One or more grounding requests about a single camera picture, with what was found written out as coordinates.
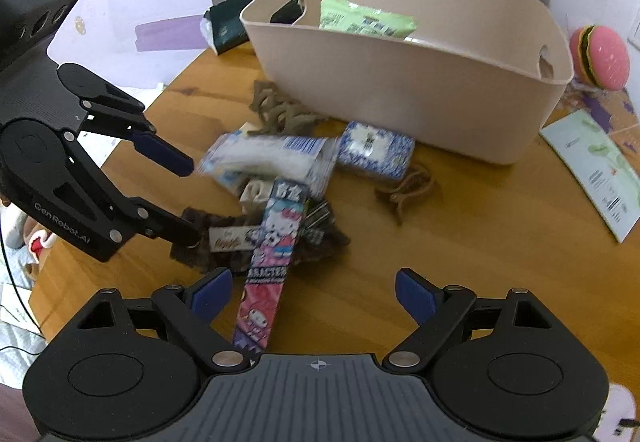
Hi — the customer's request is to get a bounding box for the patterned paper sheet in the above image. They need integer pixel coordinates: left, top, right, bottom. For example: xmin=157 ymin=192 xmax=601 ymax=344
xmin=560 ymin=85 xmax=640 ymax=143

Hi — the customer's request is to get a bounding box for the brown hair claw clip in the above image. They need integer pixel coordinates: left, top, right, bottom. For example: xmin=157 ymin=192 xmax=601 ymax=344
xmin=375 ymin=167 xmax=441 ymax=226

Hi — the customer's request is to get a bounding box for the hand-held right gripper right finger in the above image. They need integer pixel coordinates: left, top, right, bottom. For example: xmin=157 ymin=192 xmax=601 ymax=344
xmin=382 ymin=267 xmax=556 ymax=369

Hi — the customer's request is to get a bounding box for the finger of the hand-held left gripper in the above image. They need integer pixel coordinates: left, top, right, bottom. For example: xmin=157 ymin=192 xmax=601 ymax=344
xmin=80 ymin=81 xmax=195 ymax=176
xmin=62 ymin=132 xmax=203 ymax=249

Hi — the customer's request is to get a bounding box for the green snack packet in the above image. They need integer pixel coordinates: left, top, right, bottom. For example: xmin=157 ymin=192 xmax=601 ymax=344
xmin=319 ymin=0 xmax=418 ymax=41

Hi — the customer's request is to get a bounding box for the white green booklet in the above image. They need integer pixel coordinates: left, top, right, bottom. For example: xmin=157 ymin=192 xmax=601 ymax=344
xmin=539 ymin=110 xmax=640 ymax=243

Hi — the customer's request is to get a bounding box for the black cable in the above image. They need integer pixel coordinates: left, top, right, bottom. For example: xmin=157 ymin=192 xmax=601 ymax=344
xmin=0 ymin=222 xmax=47 ymax=340

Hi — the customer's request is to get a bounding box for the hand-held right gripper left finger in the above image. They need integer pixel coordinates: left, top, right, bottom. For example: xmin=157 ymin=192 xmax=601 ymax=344
xmin=75 ymin=269 xmax=251 ymax=369

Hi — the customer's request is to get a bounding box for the pink burger plush toy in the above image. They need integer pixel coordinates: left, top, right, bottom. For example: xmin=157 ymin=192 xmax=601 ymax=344
xmin=570 ymin=25 xmax=630 ymax=91

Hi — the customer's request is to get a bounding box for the brown patterned scrunchie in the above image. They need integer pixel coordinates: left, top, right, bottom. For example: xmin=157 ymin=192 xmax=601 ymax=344
xmin=248 ymin=80 xmax=322 ymax=139

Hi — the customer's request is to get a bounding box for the small dark packet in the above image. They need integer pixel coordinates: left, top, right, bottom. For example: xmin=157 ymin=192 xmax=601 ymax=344
xmin=301 ymin=199 xmax=335 ymax=244

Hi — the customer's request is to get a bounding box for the blue white tissue pack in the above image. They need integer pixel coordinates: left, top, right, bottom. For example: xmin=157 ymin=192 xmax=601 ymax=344
xmin=336 ymin=121 xmax=416 ymax=181

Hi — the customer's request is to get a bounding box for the dark green tissue pack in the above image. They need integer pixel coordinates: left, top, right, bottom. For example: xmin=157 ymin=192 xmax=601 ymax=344
xmin=201 ymin=0 xmax=306 ymax=56

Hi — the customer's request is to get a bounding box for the dark brown fuzzy cloth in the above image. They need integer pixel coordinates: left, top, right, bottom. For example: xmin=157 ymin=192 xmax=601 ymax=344
xmin=169 ymin=205 xmax=352 ymax=274

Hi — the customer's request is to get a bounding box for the long pink cartoon box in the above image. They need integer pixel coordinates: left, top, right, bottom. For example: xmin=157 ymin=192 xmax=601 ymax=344
xmin=232 ymin=179 xmax=310 ymax=354

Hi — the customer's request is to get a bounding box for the cream scrunchie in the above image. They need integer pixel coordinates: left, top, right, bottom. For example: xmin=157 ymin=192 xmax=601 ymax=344
xmin=239 ymin=176 xmax=274 ymax=213

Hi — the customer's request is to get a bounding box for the beige plastic basket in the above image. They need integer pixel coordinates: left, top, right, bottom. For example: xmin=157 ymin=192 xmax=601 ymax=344
xmin=240 ymin=0 xmax=574 ymax=166

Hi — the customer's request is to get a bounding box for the white blue plastic packet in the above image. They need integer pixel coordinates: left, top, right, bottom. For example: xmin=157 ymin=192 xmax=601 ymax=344
xmin=197 ymin=132 xmax=339 ymax=198

